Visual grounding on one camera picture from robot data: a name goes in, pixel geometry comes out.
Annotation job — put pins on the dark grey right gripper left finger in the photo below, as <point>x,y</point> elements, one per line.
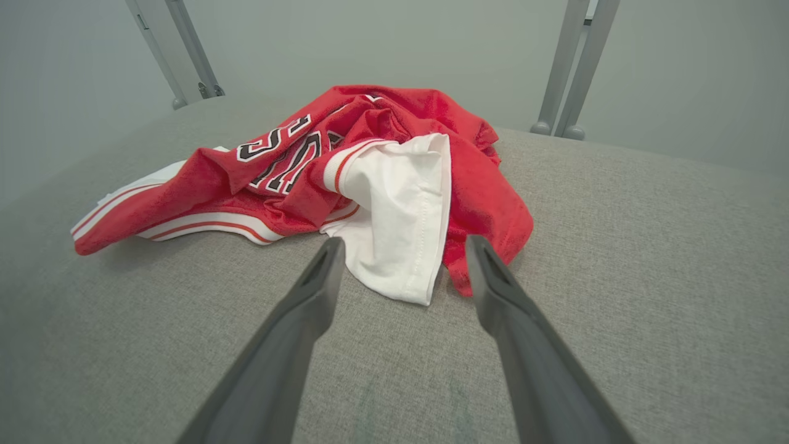
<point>271,382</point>

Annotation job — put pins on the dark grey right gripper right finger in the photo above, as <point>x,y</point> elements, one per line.
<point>542,382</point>

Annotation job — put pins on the red and white jersey shirt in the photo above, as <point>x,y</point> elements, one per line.
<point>481,185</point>

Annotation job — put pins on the grey metal frame legs right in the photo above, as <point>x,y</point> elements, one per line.
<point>562,61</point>

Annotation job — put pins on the grey partition post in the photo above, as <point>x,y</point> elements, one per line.
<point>593,61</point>

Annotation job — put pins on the grey metal wheeled frame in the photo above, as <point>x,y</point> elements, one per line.
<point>192,43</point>

